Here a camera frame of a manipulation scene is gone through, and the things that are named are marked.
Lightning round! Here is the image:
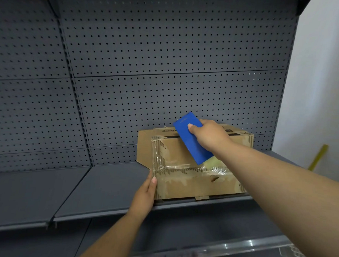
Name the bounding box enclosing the grey shelf with clear rail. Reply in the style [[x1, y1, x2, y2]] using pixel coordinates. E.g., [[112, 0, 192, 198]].
[[77, 192, 295, 257]]

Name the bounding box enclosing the brown cardboard box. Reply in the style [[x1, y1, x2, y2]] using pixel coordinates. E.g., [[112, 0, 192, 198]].
[[135, 120, 255, 204]]

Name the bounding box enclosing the person's right forearm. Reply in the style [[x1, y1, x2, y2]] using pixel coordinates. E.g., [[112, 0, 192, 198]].
[[209, 141, 339, 257]]

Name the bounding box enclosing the grey pegboard back panel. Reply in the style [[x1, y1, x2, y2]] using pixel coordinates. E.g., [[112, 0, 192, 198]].
[[0, 0, 99, 178], [36, 0, 301, 174]]

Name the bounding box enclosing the person's right hand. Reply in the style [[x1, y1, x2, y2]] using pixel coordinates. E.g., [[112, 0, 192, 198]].
[[186, 118, 237, 160]]

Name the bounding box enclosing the person's left forearm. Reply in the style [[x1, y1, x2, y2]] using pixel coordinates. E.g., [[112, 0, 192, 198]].
[[77, 207, 153, 257]]

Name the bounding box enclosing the grey metal shelf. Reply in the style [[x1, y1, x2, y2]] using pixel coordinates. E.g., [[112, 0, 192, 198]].
[[0, 163, 92, 236], [294, 0, 313, 16], [53, 142, 307, 232]]

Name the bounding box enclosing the person's left hand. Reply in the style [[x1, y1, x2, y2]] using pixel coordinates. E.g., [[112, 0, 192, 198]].
[[127, 169, 158, 219]]

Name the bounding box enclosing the yellow stick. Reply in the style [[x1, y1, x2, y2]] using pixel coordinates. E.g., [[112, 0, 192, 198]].
[[307, 144, 329, 172]]

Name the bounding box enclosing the blue tape dispenser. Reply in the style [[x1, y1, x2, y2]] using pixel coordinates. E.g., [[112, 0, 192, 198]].
[[171, 111, 224, 170]]

